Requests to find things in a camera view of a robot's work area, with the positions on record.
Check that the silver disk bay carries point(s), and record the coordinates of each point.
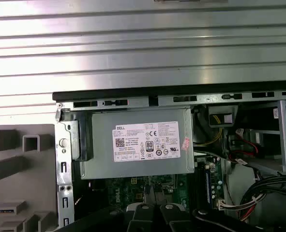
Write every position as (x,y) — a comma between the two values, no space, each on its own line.
(281,125)

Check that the black RAM slot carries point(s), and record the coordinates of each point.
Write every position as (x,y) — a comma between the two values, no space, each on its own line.
(200,183)

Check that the black PC case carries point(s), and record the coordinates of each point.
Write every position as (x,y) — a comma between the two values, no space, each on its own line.
(157,90)

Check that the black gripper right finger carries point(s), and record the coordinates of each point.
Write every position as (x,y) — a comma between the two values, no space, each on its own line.
(176,220)

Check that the blue RAM slot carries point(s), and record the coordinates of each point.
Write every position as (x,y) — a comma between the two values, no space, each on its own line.
(208,186)

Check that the green motherboard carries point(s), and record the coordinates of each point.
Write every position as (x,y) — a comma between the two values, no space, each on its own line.
(123,193)

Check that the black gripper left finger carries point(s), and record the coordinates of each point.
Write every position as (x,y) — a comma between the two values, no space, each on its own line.
(142,220)

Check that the grey power supply unit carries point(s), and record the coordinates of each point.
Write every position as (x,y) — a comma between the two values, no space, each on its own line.
(133,116)

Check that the grey parts rack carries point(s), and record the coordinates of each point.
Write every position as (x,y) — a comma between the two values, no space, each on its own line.
(36,169)

